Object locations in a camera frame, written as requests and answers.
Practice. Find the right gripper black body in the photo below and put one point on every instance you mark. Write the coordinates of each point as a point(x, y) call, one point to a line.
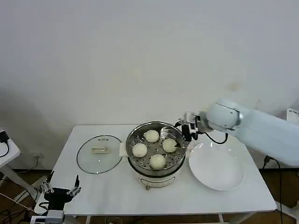
point(188, 134)

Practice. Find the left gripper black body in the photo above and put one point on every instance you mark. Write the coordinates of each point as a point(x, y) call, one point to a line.
point(57, 197)

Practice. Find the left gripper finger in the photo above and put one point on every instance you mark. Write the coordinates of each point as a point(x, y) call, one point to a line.
point(47, 186)
point(74, 189)

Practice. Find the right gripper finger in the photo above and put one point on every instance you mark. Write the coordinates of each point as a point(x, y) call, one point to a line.
point(181, 143)
point(180, 123)

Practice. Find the white steamed bun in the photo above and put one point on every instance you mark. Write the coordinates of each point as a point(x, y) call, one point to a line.
point(151, 136)
point(157, 161)
point(168, 145)
point(139, 150)

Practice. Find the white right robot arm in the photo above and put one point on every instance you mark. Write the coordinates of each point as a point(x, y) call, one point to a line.
point(257, 127)

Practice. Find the round glass lid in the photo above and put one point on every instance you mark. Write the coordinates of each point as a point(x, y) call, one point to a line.
point(93, 161)

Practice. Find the white electric pot base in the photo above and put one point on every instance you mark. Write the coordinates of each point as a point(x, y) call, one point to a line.
point(158, 179)

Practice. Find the steel steamer basket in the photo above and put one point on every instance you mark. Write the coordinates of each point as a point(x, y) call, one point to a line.
point(137, 137)

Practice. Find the white round plate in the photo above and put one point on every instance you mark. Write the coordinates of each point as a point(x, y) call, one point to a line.
point(217, 168)

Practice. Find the small white side table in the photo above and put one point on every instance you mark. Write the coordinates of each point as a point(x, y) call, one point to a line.
point(9, 154)

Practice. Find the black power adapter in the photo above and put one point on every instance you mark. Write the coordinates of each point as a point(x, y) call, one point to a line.
point(3, 136)

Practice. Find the white paper sign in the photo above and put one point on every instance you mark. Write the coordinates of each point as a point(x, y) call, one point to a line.
point(293, 114)

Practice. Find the white wall socket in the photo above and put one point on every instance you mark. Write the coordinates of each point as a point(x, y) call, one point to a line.
point(37, 155)

